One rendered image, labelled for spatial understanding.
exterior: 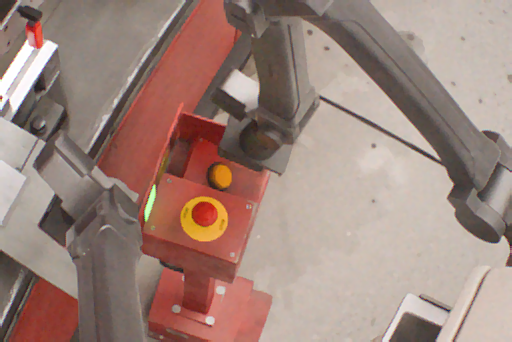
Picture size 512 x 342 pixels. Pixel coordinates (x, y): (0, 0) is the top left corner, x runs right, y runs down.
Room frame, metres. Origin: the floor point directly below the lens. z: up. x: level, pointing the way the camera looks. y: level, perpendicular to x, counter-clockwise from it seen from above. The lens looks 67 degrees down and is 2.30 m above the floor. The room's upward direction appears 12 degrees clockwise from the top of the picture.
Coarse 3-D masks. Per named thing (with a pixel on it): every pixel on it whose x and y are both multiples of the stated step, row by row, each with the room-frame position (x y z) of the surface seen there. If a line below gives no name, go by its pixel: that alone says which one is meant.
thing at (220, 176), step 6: (216, 168) 0.65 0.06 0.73; (222, 168) 0.66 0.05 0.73; (228, 168) 0.66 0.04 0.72; (210, 174) 0.64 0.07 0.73; (216, 174) 0.64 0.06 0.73; (222, 174) 0.65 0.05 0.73; (228, 174) 0.65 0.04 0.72; (210, 180) 0.64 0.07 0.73; (216, 180) 0.64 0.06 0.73; (222, 180) 0.64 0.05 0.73; (228, 180) 0.64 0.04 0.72; (216, 186) 0.63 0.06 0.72; (222, 186) 0.63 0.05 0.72
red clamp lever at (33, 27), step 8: (24, 8) 0.61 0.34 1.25; (32, 8) 0.61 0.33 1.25; (24, 16) 0.60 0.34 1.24; (32, 16) 0.60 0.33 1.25; (40, 16) 0.60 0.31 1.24; (32, 24) 0.60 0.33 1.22; (40, 24) 0.61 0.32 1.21; (32, 32) 0.60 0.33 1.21; (40, 32) 0.60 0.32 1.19; (32, 40) 0.60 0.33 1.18; (40, 40) 0.60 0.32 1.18; (40, 48) 0.60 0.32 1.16
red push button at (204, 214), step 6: (198, 204) 0.56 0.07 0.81; (204, 204) 0.56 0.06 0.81; (210, 204) 0.57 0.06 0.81; (192, 210) 0.55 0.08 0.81; (198, 210) 0.55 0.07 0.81; (204, 210) 0.55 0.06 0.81; (210, 210) 0.56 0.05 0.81; (216, 210) 0.56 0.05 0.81; (192, 216) 0.54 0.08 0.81; (198, 216) 0.54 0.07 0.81; (204, 216) 0.54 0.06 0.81; (210, 216) 0.55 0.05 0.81; (216, 216) 0.55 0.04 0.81; (198, 222) 0.53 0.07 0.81; (204, 222) 0.53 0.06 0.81; (210, 222) 0.54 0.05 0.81
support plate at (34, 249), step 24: (0, 120) 0.55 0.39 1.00; (0, 144) 0.51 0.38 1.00; (24, 144) 0.52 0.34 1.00; (24, 168) 0.48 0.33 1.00; (24, 192) 0.45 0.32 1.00; (48, 192) 0.46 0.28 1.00; (24, 216) 0.41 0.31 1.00; (0, 240) 0.37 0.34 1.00; (24, 240) 0.38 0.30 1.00; (48, 240) 0.39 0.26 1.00; (24, 264) 0.34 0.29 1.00; (48, 264) 0.35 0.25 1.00; (72, 264) 0.36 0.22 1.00; (72, 288) 0.33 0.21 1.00
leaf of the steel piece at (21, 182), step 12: (0, 168) 0.47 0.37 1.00; (12, 168) 0.48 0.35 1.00; (0, 180) 0.45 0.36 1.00; (12, 180) 0.46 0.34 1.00; (24, 180) 0.46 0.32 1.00; (0, 192) 0.44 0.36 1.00; (12, 192) 0.44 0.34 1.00; (0, 204) 0.42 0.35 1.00; (12, 204) 0.42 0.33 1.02; (0, 216) 0.40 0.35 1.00
